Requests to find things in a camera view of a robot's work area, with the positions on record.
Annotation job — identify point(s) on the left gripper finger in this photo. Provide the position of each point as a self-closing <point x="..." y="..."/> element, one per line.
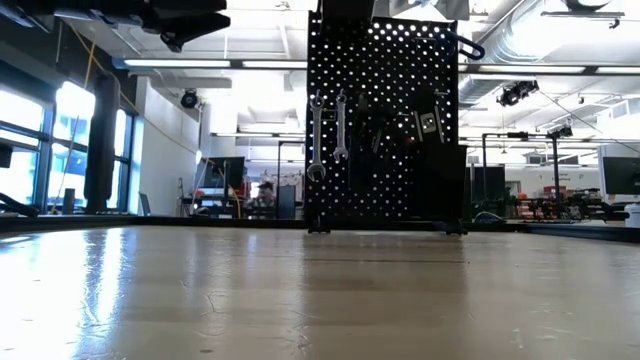
<point x="190" y="5"/>
<point x="200" y="27"/>

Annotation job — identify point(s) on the large silver wrench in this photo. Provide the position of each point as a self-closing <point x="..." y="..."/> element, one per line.
<point x="316" y="135"/>

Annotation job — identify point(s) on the small silver wrench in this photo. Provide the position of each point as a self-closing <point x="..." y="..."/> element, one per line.
<point x="341" y="125"/>

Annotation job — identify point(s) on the long ceiling light strip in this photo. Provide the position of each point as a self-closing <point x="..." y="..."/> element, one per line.
<point x="200" y="63"/>
<point x="540" y="69"/>

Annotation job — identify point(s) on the black pillar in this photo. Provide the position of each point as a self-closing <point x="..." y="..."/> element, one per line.
<point x="102" y="150"/>

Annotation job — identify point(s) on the black computer monitor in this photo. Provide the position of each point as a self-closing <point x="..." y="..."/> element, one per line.
<point x="225" y="172"/>
<point x="622" y="175"/>

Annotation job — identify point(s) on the black pegboard bin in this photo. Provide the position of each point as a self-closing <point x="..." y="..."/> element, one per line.
<point x="349" y="9"/>

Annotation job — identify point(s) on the person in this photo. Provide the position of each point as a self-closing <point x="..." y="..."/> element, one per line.
<point x="262" y="197"/>

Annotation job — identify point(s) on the grey chair back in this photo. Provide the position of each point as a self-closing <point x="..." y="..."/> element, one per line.
<point x="145" y="204"/>

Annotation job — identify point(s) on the small dark cylinder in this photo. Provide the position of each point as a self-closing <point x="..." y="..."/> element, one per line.
<point x="68" y="200"/>

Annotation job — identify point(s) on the black perforated pegboard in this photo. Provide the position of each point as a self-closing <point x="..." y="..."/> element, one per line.
<point x="380" y="200"/>

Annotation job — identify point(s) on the glossy black box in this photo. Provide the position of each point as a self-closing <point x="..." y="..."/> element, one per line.
<point x="440" y="185"/>

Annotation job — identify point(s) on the white container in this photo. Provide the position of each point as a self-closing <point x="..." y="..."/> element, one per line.
<point x="633" y="215"/>

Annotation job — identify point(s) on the black ceiling camera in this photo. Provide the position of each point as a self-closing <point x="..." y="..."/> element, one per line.
<point x="190" y="99"/>
<point x="515" y="92"/>
<point x="561" y="131"/>

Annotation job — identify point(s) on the black aluminium table frame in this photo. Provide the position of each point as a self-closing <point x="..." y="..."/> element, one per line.
<point x="200" y="222"/>

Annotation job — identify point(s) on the silver ceiling duct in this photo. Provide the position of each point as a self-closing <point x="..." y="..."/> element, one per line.
<point x="492" y="45"/>

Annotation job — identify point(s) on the black pipe stand frame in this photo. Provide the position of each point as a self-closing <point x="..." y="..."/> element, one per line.
<point x="556" y="165"/>

